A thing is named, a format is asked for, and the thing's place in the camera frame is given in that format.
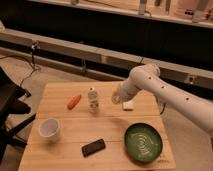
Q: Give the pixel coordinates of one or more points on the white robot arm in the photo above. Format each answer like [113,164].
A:
[146,77]

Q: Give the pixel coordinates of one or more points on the white plastic bottle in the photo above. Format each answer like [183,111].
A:
[93,100]

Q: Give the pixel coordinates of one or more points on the white sponge block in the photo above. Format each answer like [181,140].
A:
[128,106]

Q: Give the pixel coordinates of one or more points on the orange carrot toy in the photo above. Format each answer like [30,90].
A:
[73,102]

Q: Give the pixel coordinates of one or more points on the black smartphone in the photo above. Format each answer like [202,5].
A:
[93,147]

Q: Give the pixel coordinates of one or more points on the green bowl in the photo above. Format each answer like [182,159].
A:
[143,142]

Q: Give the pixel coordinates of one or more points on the white cup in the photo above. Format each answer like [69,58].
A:
[49,129]

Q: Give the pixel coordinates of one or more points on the black chair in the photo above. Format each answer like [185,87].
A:
[10,104]

